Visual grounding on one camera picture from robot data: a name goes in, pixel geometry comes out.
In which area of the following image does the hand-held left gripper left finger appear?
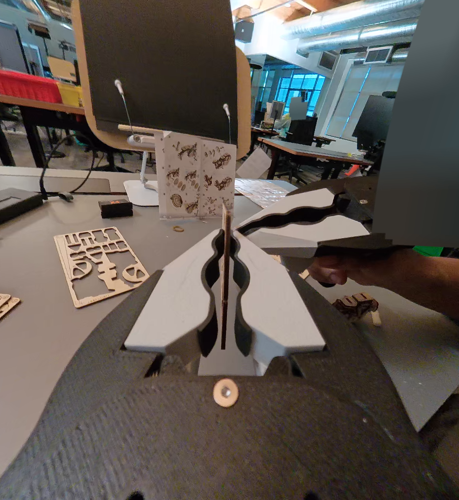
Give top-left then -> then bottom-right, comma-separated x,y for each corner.
123,228 -> 227,376

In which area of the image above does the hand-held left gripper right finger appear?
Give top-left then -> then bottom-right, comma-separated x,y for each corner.
229,230 -> 328,377

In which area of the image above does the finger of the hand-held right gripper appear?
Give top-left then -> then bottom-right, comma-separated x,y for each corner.
252,215 -> 371,259
234,187 -> 346,236

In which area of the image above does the wooden gear puzzle sheet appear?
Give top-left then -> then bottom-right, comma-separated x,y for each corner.
221,202 -> 232,350

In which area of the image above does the wooden puzzle model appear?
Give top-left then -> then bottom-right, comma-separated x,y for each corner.
333,292 -> 381,327

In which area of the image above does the person's right forearm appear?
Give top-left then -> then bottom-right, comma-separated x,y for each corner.
370,247 -> 459,326

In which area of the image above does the grey desk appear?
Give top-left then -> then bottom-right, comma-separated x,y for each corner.
0,164 -> 459,500

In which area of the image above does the person's right hand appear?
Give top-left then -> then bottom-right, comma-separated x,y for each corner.
307,252 -> 375,288

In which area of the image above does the background wooden table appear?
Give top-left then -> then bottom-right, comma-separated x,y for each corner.
259,137 -> 374,181
0,92 -> 86,168

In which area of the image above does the clear plastic packaging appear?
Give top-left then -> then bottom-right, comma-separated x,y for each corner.
234,178 -> 298,209

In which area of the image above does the wooden sheet with cutouts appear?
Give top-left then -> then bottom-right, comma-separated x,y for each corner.
54,227 -> 150,309

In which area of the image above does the black monitor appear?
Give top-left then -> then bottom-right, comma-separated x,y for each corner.
352,95 -> 396,151

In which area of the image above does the green bin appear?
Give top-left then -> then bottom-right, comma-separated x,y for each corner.
413,245 -> 454,258

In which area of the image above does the small black box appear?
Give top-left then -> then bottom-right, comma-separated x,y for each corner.
99,198 -> 133,218

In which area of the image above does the white stand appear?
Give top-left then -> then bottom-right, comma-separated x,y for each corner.
123,135 -> 167,207

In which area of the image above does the instruction booklet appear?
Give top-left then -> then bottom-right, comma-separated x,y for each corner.
155,131 -> 238,221

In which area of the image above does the black power adapter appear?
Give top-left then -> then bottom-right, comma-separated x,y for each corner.
0,187 -> 44,229

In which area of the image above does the black panel with wooden rim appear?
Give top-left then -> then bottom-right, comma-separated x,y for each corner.
71,0 -> 251,161

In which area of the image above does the yellow bin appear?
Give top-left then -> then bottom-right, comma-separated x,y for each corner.
57,82 -> 85,108

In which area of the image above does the red bin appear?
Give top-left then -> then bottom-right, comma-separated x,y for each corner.
0,68 -> 62,104

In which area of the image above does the silver ventilation duct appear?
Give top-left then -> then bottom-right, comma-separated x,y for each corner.
283,0 -> 425,56

